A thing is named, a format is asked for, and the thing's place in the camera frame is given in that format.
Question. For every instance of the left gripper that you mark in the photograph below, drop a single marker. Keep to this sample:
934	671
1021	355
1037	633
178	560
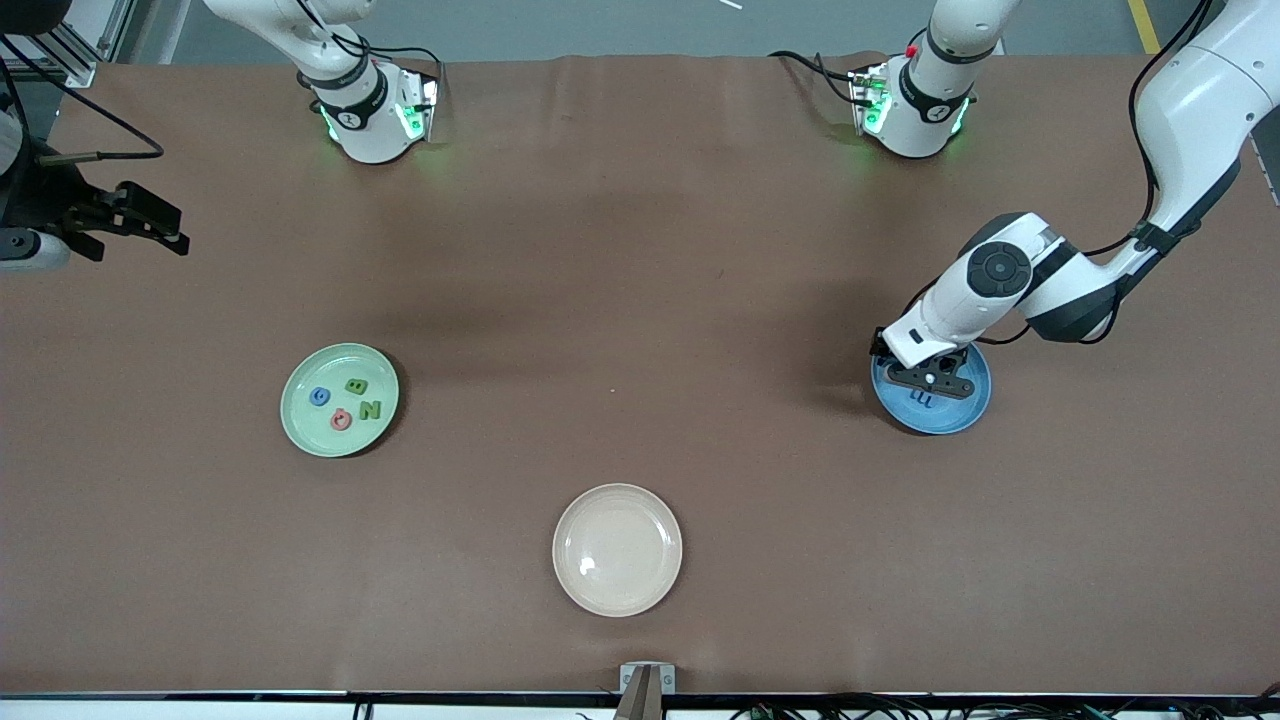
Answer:
877	346

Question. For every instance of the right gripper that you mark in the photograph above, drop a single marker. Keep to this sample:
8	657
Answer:
48	201

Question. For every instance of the blue lowercase letter m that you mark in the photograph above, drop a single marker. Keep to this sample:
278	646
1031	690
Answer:
925	401

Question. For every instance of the blue uppercase letter G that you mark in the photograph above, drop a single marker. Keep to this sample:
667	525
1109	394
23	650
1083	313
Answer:
312	397

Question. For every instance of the pink uppercase letter Q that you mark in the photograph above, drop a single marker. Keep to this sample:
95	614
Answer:
334	420

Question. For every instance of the green uppercase letter N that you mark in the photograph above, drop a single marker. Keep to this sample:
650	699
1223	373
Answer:
370	409

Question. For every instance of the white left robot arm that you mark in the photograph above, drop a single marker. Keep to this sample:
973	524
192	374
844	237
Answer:
1190	100

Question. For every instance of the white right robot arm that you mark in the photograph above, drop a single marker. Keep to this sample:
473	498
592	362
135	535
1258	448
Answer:
350	110

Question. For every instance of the blue round plate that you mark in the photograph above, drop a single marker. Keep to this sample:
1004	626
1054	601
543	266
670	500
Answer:
950	420

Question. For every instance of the light green round plate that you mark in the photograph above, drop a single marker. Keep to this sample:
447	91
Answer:
310	430

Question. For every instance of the brown table cover cloth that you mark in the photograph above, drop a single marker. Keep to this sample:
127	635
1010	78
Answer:
640	200

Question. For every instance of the beige round plate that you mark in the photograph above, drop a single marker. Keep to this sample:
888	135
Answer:
620	560

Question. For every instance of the silver aluminium frame profile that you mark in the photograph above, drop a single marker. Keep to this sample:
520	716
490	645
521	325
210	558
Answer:
78	72

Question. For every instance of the grey metal bracket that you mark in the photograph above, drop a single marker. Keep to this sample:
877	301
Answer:
628	680

